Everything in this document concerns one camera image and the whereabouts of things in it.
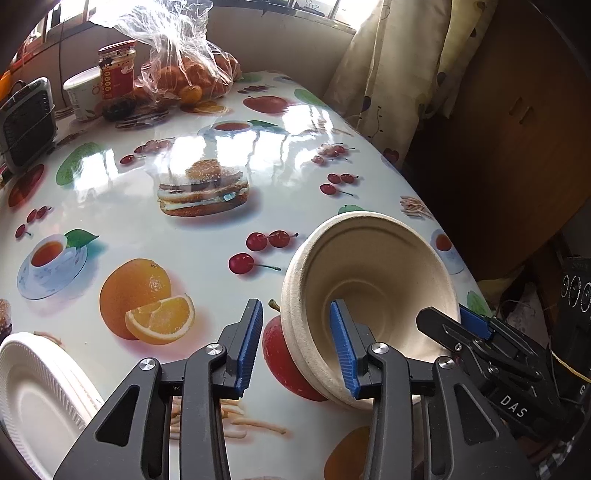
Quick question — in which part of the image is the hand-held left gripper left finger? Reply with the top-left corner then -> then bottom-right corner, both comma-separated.
53,298 -> 264,480

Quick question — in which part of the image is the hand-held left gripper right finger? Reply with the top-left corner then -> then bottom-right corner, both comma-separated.
329,299 -> 539,480

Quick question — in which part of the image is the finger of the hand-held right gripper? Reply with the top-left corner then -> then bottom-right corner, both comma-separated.
416,307 -> 532,391
459,307 -> 555,384

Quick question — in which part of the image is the brown wooden cabinet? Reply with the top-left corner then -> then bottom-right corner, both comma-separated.
405,0 -> 591,289

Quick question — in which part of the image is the patterned cream curtain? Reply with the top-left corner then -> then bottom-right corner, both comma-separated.
322,0 -> 491,163

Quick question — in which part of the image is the pile of oranges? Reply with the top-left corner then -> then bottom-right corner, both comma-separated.
137,52 -> 242,105

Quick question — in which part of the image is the white paper tub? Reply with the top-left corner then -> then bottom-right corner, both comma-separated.
63,65 -> 103,122

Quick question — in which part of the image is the red label glass jar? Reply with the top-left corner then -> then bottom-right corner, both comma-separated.
97,40 -> 138,121

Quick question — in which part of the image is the grey fan heater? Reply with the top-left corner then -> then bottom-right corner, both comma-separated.
0,77 -> 57,175

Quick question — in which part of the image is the clear plastic bag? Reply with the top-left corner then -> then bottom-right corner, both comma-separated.
89,0 -> 244,106

